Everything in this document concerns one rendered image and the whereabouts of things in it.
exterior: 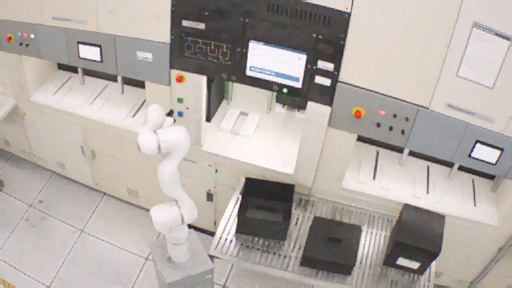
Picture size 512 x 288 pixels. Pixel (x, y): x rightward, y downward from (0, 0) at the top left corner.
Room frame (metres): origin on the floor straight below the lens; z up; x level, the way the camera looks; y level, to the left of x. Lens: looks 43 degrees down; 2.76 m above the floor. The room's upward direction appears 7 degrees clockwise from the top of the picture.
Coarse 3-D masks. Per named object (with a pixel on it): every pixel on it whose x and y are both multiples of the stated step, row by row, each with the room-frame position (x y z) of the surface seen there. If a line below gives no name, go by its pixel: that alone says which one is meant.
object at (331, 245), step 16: (320, 224) 1.48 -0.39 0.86; (336, 224) 1.49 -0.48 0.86; (352, 224) 1.50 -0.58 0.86; (320, 240) 1.37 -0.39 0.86; (336, 240) 1.37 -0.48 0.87; (352, 240) 1.39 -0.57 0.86; (304, 256) 1.27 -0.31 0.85; (320, 256) 1.27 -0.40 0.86; (336, 256) 1.27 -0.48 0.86; (352, 256) 1.28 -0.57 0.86; (336, 272) 1.23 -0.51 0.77
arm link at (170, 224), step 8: (152, 208) 1.22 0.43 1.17; (160, 208) 1.21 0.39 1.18; (168, 208) 1.22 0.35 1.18; (176, 208) 1.23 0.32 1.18; (152, 216) 1.17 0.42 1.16; (160, 216) 1.17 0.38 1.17; (168, 216) 1.18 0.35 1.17; (176, 216) 1.20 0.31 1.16; (152, 224) 1.16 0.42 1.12; (160, 224) 1.15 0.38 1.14; (168, 224) 1.16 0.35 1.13; (176, 224) 1.18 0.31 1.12; (168, 232) 1.16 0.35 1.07; (176, 232) 1.20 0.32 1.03; (184, 232) 1.22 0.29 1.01; (168, 240) 1.19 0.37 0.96; (176, 240) 1.18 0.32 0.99; (184, 240) 1.20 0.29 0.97
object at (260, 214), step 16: (256, 192) 1.70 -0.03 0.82; (272, 192) 1.70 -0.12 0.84; (288, 192) 1.69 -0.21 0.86; (240, 208) 1.58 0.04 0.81; (256, 208) 1.63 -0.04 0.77; (272, 208) 1.62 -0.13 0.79; (288, 208) 1.65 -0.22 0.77; (240, 224) 1.44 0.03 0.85; (256, 224) 1.43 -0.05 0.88; (272, 224) 1.42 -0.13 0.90; (288, 224) 1.42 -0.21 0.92
